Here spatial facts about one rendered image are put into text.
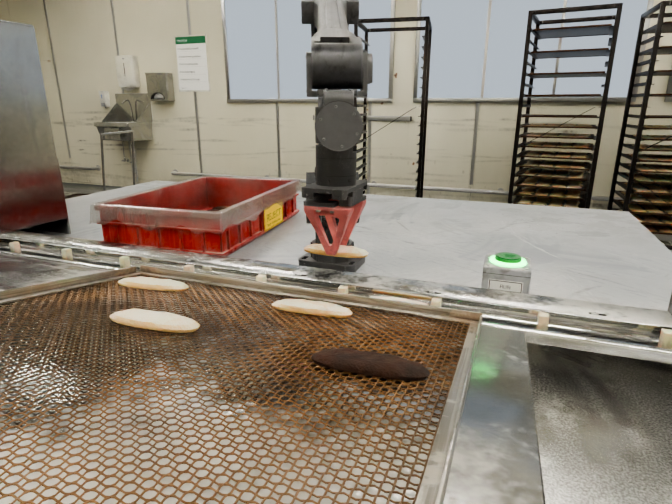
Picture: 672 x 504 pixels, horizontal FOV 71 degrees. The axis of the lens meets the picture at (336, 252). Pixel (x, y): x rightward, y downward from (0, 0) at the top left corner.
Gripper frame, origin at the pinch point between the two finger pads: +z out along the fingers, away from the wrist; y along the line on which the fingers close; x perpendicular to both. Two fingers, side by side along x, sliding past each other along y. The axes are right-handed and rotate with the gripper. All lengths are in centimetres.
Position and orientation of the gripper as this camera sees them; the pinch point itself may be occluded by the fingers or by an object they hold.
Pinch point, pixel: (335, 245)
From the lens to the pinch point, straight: 69.1
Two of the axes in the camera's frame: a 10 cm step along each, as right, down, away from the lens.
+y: 3.5, -2.7, 9.0
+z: 0.0, 9.6, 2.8
